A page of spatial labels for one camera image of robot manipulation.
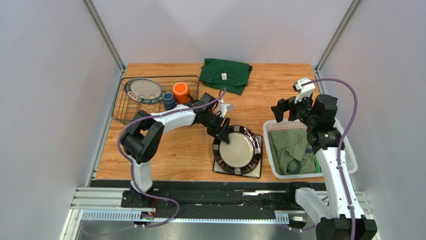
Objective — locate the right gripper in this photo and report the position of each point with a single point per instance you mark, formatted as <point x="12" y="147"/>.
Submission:
<point x="285" y="108"/>

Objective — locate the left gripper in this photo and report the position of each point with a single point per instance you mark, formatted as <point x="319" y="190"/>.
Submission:
<point x="215" y="132"/>

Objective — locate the brown rimmed round plate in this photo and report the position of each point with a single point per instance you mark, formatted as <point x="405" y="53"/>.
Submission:
<point x="238" y="150"/>

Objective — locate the square floral plate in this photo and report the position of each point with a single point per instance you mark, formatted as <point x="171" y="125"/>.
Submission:
<point x="253" y="169"/>

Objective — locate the green rimmed round plate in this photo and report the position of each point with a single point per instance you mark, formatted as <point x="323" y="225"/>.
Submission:
<point x="144" y="90"/>

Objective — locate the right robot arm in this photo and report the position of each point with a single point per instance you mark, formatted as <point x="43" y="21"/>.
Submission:
<point x="343" y="218"/>

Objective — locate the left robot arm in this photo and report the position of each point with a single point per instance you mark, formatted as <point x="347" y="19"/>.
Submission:
<point x="139" y="141"/>

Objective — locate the olive green shirt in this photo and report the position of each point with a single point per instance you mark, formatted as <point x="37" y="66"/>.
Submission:
<point x="291" y="152"/>

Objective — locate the white laundry basket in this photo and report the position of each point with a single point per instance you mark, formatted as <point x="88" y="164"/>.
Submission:
<point x="284" y="125"/>

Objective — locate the bright green cloth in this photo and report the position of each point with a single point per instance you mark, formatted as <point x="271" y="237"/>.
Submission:
<point x="317" y="164"/>

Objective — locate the dark green folded shirt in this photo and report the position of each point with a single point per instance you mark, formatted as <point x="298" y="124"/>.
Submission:
<point x="220" y="73"/>

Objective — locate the orange mug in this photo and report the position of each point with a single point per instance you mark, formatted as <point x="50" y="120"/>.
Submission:
<point x="181" y="92"/>

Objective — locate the blue mug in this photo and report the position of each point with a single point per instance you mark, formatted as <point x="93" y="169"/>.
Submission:
<point x="169" y="101"/>

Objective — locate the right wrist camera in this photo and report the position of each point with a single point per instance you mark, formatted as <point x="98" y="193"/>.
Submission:
<point x="305" y="88"/>

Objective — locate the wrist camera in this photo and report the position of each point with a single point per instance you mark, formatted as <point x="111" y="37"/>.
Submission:
<point x="223" y="108"/>
<point x="305" y="88"/>

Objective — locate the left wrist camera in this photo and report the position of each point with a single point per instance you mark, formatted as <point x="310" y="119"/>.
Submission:
<point x="223" y="108"/>

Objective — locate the black wire dish rack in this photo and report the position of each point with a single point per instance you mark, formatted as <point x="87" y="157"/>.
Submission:
<point x="125" y="108"/>

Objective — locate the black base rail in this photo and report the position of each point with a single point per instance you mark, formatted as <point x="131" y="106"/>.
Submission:
<point x="235" y="200"/>

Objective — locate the right aluminium frame post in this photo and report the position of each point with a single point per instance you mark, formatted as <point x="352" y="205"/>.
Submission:
<point x="338" y="33"/>

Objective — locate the aluminium frame post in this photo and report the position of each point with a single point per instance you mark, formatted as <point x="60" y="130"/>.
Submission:
<point x="338" y="33"/>
<point x="97" y="20"/>

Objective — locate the left aluminium frame post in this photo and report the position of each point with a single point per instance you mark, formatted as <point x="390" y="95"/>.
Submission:
<point x="97" y="20"/>

